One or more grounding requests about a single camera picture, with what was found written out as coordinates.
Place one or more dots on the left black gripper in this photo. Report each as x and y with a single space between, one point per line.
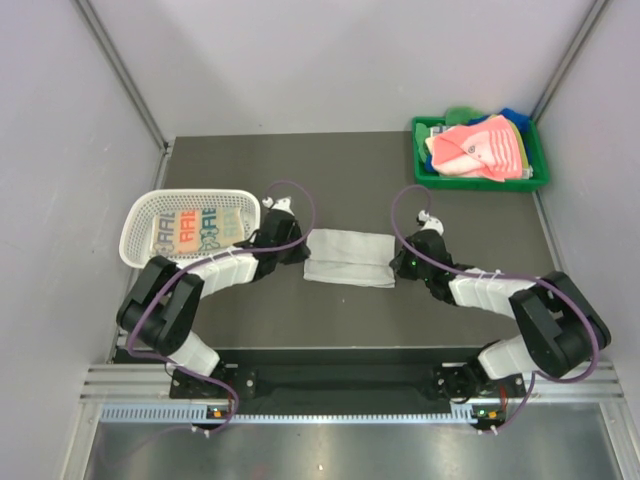
301 254

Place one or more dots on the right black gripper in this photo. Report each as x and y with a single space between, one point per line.
400 267

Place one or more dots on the grey white towel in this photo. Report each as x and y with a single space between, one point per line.
350 258

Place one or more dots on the colourful rabbit print towel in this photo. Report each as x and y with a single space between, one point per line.
187 232

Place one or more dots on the pink striped towel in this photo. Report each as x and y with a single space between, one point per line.
490 149

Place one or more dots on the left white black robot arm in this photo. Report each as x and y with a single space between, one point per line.
160 309

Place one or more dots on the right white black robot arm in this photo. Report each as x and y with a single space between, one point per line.
558 328

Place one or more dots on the green plastic bin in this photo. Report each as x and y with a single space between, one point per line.
538 166

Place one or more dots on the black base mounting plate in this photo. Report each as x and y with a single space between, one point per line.
295 386

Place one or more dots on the green cloth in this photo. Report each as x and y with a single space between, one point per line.
461 115

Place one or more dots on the blue cloth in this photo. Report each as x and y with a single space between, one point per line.
521 121

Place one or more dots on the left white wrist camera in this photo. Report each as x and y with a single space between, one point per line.
281 204

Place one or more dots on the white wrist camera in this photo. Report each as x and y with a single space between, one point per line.
428 222
281 204

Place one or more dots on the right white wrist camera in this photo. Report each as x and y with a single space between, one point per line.
428 222

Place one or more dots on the grey slotted cable duct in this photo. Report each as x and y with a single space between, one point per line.
210 415

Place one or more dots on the aluminium frame rail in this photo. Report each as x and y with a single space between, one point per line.
127 382

